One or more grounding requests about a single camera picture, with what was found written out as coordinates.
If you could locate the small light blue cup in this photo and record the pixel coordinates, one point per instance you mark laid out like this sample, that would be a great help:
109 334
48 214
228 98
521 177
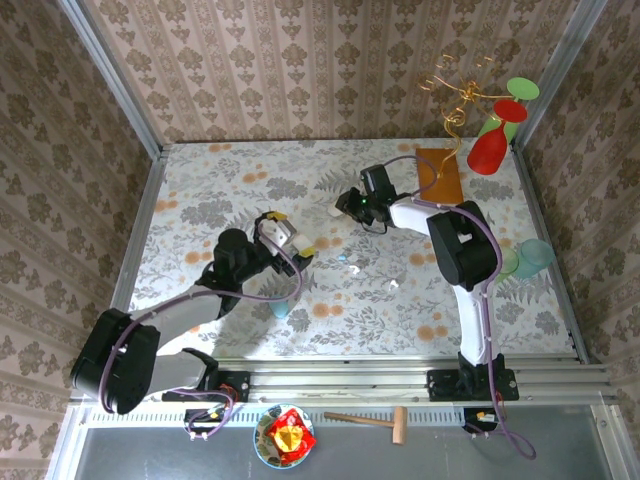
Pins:
280 310

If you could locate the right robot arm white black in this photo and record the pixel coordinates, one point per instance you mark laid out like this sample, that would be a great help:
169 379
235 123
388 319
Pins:
475 325

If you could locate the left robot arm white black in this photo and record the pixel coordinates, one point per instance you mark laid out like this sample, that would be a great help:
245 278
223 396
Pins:
175 305

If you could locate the floral tablecloth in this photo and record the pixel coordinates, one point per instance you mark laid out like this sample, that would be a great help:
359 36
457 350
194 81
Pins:
225 175

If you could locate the red plastic goblet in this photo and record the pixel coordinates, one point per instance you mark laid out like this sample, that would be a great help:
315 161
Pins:
489 152

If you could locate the green plastic cup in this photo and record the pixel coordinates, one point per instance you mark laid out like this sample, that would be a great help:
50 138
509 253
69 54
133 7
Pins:
510 262

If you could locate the black connector box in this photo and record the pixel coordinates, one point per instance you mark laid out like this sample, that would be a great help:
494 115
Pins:
200 416
475 419

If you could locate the teal plastic cup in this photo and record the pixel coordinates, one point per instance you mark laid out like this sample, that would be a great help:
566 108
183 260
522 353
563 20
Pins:
539 255

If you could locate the red gold foil packet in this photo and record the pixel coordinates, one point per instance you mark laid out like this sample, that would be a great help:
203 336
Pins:
290 432

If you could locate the green plastic goblet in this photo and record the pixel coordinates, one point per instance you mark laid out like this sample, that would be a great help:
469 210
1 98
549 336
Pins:
522 88

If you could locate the floral patterned bowl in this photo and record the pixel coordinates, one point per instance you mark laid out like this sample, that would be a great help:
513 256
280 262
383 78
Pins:
262 445

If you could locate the wooden mallet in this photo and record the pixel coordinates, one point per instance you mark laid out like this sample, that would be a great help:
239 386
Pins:
400 425

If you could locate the perforated metal strip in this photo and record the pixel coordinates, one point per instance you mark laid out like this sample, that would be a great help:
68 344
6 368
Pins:
430 415

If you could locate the grey metal panel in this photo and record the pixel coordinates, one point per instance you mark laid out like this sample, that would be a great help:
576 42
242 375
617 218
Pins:
150 455

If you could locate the aluminium side rail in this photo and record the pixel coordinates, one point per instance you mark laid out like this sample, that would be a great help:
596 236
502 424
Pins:
536 200
142 220

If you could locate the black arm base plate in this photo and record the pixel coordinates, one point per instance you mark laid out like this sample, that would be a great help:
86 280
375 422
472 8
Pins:
235 382
442 385

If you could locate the aluminium mounting rail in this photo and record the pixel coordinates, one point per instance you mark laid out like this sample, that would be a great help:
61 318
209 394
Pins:
340 382

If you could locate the aluminium frame post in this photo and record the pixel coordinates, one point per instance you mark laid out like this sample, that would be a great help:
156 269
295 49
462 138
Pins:
555 75
117 87

